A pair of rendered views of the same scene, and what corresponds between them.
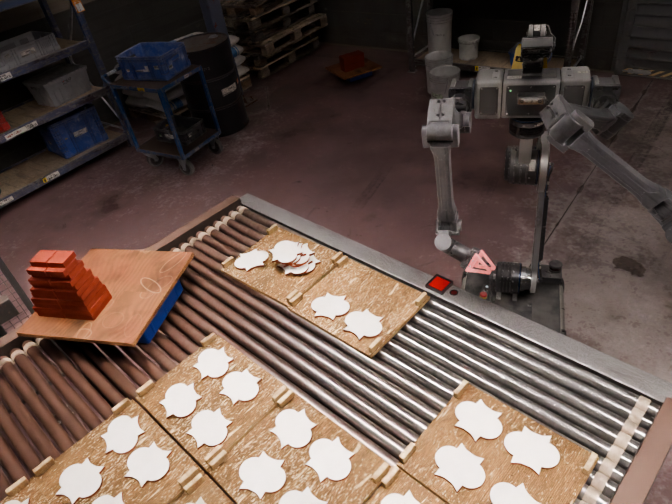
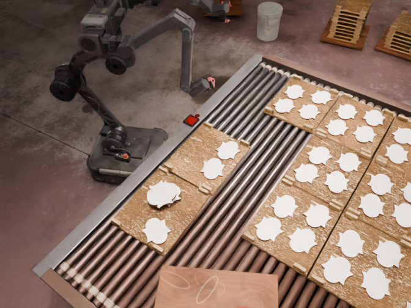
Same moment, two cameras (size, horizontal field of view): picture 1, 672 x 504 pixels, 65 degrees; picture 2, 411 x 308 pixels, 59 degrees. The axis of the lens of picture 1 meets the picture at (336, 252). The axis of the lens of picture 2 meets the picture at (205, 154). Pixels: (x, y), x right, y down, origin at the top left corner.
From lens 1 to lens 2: 2.14 m
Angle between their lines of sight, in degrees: 68
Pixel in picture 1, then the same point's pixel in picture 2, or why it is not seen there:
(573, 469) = (299, 82)
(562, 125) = not seen: outside the picture
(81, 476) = (373, 283)
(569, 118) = not seen: outside the picture
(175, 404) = (306, 241)
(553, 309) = (137, 129)
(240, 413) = (303, 202)
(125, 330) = (264, 288)
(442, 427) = (290, 117)
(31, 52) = not seen: outside the picture
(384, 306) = (211, 142)
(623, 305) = (122, 114)
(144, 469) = (355, 243)
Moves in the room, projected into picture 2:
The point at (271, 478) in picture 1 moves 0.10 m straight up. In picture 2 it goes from (337, 176) to (342, 165)
